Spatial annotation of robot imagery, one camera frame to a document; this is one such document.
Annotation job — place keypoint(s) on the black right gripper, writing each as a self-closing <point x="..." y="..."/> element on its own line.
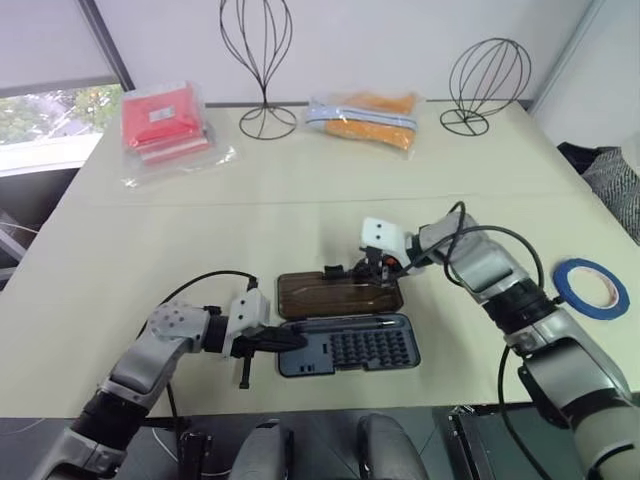
<point x="376" y="254"/>

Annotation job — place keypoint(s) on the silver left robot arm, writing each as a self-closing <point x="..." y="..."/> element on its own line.
<point x="140" y="360"/>

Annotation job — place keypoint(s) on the dark window frame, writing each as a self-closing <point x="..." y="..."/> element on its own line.
<point x="107" y="45"/>

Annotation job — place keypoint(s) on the red cloth in plastic bag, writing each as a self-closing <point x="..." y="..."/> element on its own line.
<point x="165" y="120"/>

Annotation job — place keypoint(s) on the grey pen-shaped screwdriver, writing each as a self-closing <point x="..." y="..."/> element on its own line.
<point x="350" y="323"/>

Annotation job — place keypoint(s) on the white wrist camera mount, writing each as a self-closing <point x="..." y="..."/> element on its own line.
<point x="382" y="234"/>
<point x="247" y="312"/>

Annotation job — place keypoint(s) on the dark screwdriver bit case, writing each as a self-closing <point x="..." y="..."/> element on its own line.
<point x="345" y="345"/>

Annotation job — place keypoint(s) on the black box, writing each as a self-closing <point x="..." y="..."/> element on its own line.
<point x="485" y="445"/>

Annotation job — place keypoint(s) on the grey tweed bag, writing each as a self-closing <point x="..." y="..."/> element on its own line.
<point x="617" y="185"/>

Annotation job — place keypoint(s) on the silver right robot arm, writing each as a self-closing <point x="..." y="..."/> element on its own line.
<point x="500" y="270"/>

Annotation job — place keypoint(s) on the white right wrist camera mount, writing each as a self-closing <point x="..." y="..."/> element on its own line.
<point x="382" y="234"/>

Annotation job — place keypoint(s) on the small black block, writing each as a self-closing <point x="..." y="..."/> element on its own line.
<point x="195" y="455"/>

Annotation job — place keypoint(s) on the blue tape roll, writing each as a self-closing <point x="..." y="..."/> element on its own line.
<point x="570" y="282"/>

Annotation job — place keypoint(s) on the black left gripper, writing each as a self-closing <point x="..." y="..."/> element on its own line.
<point x="246" y="346"/>

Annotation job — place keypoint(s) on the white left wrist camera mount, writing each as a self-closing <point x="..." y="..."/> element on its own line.
<point x="247" y="312"/>

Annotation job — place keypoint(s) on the orange cloth in plastic bag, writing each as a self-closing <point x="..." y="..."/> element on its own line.
<point x="370" y="127"/>

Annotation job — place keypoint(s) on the white roller blind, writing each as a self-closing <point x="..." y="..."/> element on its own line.
<point x="45" y="40"/>

